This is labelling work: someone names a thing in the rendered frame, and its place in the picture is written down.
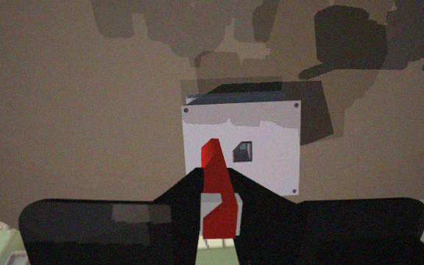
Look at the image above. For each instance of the red peg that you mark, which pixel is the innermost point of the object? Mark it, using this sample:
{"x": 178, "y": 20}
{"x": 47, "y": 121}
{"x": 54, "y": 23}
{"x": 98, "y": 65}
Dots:
{"x": 220, "y": 208}

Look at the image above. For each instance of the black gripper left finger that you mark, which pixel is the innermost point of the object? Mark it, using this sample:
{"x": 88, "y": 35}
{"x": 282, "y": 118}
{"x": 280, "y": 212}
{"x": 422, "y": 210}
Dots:
{"x": 164, "y": 231}

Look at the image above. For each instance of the light grey square panel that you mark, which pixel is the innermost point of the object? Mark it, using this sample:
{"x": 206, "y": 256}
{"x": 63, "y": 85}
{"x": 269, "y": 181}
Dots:
{"x": 259, "y": 133}

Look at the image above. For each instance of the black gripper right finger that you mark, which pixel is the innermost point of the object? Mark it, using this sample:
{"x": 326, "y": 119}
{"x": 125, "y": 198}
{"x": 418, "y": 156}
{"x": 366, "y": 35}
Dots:
{"x": 277, "y": 231}

